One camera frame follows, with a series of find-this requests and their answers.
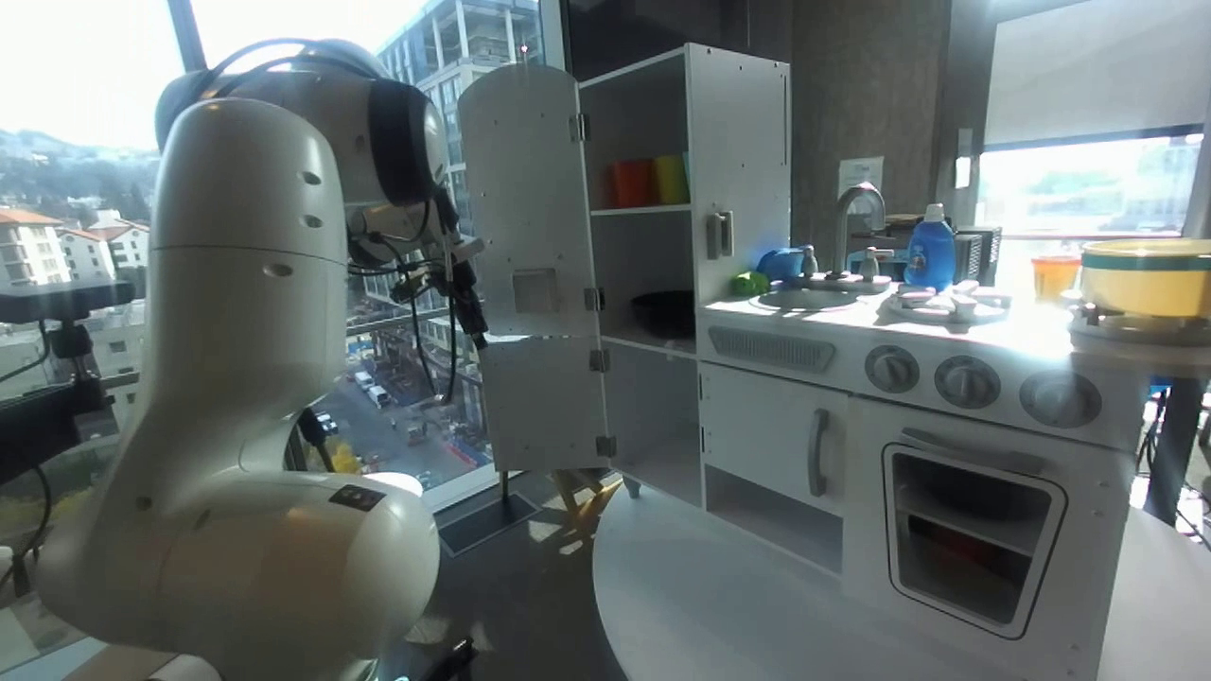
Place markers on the black bowl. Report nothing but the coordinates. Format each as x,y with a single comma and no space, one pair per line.
667,315

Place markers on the white cabinet door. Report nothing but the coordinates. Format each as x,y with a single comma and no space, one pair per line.
528,199
544,401

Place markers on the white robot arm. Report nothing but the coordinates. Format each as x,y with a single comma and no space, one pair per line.
204,540

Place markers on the green toy item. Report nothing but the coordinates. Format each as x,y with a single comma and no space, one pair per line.
746,285

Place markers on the red cup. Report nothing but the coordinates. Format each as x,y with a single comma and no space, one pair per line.
629,182

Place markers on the yellow cup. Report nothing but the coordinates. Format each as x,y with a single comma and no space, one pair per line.
667,179

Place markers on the blue toy kettle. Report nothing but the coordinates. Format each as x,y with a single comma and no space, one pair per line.
790,264

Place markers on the white round table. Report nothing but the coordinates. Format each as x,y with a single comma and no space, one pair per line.
693,600

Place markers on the grey toy faucet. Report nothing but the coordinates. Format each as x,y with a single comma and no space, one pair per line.
862,209

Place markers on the blue soap bottle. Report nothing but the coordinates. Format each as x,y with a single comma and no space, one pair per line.
931,251

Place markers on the white toy kitchen set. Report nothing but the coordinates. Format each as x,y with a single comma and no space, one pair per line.
723,420

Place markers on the yellow lidded container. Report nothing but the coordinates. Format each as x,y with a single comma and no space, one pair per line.
1152,279

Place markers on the grey drawer handle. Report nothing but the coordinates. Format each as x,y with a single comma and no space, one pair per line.
814,455

